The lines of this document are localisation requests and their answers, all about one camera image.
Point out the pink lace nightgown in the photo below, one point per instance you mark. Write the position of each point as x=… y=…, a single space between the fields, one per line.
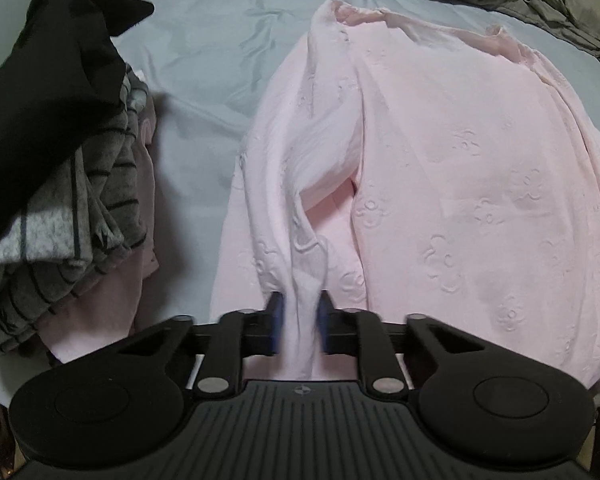
x=405 y=167

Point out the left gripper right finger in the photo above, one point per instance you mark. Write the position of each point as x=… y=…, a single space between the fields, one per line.
x=365 y=337

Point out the light blue bed sheet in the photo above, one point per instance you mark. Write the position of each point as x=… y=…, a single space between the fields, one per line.
x=207 y=63

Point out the black garment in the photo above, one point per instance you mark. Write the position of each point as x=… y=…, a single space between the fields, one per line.
x=58 y=87

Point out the grey striped garment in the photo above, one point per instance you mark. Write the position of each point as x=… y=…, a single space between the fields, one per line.
x=73 y=262

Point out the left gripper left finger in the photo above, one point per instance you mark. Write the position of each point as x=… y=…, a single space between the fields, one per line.
x=225 y=345

